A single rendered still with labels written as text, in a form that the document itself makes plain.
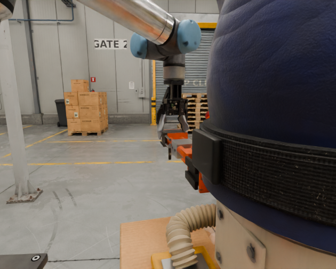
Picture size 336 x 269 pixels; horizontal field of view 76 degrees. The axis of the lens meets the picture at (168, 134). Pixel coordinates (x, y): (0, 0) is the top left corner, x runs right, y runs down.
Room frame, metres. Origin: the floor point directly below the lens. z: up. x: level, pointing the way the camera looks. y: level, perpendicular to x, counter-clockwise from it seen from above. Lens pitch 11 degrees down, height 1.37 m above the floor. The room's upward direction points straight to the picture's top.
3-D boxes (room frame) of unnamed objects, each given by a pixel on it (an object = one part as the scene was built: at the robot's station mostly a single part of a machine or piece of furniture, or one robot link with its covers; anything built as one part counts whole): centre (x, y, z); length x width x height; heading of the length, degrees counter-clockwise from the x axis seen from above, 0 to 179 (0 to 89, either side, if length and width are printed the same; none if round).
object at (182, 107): (0.76, -0.02, 1.34); 0.09 x 0.08 x 0.12; 12
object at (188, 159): (0.44, -0.09, 1.20); 0.10 x 0.08 x 0.06; 102
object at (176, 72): (0.77, -0.02, 1.42); 0.08 x 0.08 x 0.05
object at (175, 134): (0.78, -0.03, 1.20); 0.08 x 0.07 x 0.05; 12
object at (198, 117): (7.57, -0.92, 0.65); 1.29 x 1.10 x 1.31; 3
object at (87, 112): (7.24, 2.66, 0.87); 1.21 x 1.02 x 1.74; 3
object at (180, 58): (0.77, -0.02, 1.50); 0.09 x 0.08 x 0.11; 130
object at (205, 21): (9.33, -1.13, 4.09); 4.09 x 0.49 x 0.51; 93
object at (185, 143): (0.65, -0.05, 1.19); 0.07 x 0.07 x 0.04; 12
